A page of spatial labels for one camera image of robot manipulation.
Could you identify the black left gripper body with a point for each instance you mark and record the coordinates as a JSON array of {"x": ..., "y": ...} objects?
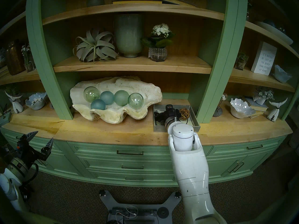
[{"x": 25, "y": 151}]

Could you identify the pale blue ruffled bowl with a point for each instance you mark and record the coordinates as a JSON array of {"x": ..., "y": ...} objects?
[{"x": 281, "y": 75}]

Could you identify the frosted blue glass ball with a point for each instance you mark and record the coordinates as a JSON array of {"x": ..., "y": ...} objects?
[
  {"x": 98, "y": 104},
  {"x": 107, "y": 97}
]

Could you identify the woven wicker ball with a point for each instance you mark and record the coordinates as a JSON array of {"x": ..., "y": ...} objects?
[{"x": 184, "y": 113}]

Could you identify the dark grey glass ball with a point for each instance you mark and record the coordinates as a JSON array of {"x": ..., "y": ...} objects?
[{"x": 95, "y": 1}]

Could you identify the clear glass ball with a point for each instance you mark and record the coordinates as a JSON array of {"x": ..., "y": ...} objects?
[
  {"x": 91, "y": 94},
  {"x": 135, "y": 100}
]

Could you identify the stack of old books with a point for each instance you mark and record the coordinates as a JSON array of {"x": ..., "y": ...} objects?
[{"x": 259, "y": 108}]

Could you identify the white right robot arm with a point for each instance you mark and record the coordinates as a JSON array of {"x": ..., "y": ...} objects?
[{"x": 189, "y": 167}]

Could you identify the large white dish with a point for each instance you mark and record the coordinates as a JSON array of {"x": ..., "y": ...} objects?
[{"x": 278, "y": 34}]

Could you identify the white beach quote sign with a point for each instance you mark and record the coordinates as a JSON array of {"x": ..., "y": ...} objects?
[{"x": 264, "y": 60}]

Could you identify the grey coral ornament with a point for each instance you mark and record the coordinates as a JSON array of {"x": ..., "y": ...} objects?
[{"x": 2, "y": 59}]

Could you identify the frosted green glass ball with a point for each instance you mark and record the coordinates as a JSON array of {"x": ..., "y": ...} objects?
[{"x": 121, "y": 98}]

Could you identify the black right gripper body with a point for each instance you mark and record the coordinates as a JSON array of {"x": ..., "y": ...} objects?
[{"x": 168, "y": 115}]

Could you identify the small flower plant glass pot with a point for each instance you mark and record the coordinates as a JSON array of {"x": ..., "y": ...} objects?
[{"x": 29, "y": 66}]

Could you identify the bronze metal vase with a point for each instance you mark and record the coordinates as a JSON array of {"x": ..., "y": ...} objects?
[{"x": 15, "y": 60}]

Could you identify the white ruffled ceramic bowl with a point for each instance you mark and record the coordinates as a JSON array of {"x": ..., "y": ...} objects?
[
  {"x": 241, "y": 109},
  {"x": 36, "y": 103}
]

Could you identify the small bird figurine stone base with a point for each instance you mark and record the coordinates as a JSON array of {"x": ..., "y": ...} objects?
[{"x": 217, "y": 112}]

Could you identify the green wooden shelf cabinet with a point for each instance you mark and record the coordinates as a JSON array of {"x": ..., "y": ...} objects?
[{"x": 46, "y": 62}]

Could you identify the small grey planter box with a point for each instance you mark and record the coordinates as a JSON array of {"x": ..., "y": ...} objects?
[{"x": 3, "y": 118}]

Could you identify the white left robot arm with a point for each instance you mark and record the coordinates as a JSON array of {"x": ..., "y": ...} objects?
[{"x": 9, "y": 183}]

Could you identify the large pale green vase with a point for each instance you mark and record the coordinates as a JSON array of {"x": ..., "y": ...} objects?
[{"x": 128, "y": 36}]

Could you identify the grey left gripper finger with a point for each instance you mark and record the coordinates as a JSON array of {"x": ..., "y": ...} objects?
[
  {"x": 31, "y": 135},
  {"x": 48, "y": 146}
]

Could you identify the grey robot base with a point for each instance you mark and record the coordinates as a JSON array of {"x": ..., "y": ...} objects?
[{"x": 112, "y": 202}]

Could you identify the grey-green air plant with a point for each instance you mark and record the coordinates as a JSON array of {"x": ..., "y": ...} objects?
[{"x": 95, "y": 47}]

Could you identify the small green moss plant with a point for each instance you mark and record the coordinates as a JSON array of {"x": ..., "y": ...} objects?
[{"x": 11, "y": 90}]

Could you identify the white whale tail figurine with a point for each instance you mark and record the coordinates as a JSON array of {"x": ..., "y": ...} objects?
[
  {"x": 16, "y": 105},
  {"x": 273, "y": 115}
]

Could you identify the giant clam shell bowl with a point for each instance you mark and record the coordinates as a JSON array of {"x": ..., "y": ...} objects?
[{"x": 140, "y": 85}]

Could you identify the small succulent in pot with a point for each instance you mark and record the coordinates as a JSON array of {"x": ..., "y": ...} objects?
[{"x": 240, "y": 63}]

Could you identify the grey square tray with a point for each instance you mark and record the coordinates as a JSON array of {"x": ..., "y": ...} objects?
[{"x": 160, "y": 129}]

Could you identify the white flower plant glass pot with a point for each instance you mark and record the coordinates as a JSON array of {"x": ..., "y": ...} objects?
[{"x": 158, "y": 54}]

